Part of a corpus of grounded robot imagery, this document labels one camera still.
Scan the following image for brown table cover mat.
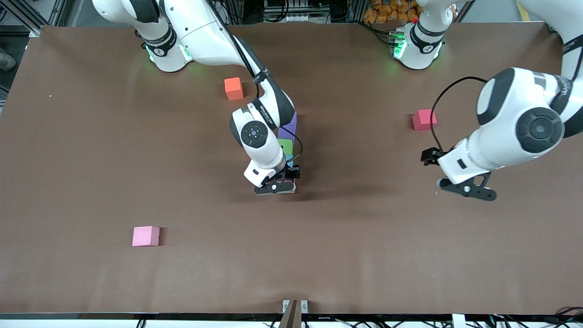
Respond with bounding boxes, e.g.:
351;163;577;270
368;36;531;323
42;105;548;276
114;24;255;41
0;23;583;316

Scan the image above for red foam cube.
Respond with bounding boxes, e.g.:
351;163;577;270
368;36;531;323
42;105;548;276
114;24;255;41
412;109;437;131

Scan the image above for black table edge rail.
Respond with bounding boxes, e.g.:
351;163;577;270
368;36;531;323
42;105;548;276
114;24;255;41
0;313;583;320

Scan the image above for black cable bundle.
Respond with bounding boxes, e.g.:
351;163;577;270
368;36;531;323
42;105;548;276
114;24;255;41
490;306;583;328

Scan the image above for grey power strip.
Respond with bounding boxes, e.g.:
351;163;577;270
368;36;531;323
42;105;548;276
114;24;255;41
264;13;319;23

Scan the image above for orange foam cube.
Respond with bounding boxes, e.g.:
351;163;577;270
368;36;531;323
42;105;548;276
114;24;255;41
224;77;244;101

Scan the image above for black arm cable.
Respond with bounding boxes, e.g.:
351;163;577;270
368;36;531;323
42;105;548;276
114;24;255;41
205;0;303;168
430;41;583;153

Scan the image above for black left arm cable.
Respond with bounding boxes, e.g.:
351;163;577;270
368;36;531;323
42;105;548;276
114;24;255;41
430;41;583;153

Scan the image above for white metal bracket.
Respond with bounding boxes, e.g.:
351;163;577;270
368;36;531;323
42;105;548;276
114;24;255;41
282;299;309;314

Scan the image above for aluminium frame strut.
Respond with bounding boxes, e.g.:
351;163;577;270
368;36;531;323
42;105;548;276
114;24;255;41
0;0;69;37

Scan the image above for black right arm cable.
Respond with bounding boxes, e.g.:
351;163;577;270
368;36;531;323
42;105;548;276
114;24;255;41
205;0;303;168

